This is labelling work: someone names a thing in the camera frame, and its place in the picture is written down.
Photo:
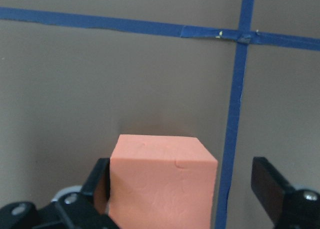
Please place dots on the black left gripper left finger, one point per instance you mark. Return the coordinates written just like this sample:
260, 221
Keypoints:
70, 209

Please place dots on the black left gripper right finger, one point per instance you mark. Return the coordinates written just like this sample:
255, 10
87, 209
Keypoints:
286, 206

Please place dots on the orange foam cube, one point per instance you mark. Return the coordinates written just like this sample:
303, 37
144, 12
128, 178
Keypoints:
161, 182

